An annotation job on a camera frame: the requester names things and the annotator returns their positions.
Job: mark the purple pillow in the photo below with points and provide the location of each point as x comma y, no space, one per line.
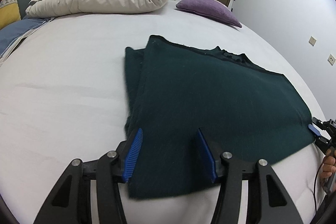
207,8

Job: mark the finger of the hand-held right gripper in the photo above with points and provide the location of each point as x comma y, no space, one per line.
313,130

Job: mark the bed with white sheet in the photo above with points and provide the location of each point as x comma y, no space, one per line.
65,82

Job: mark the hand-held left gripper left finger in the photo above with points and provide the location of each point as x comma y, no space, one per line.
134,154

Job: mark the beige wall socket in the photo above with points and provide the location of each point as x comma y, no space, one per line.
312,40
331,59

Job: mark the yellow pillow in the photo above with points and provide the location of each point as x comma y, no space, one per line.
9,6

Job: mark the dark green sweater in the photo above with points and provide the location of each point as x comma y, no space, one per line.
210,95

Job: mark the blue blanket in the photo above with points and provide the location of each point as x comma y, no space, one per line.
18,29

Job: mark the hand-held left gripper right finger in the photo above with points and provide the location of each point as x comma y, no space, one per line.
206,154

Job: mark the person's right hand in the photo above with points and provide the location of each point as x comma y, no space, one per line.
328,167

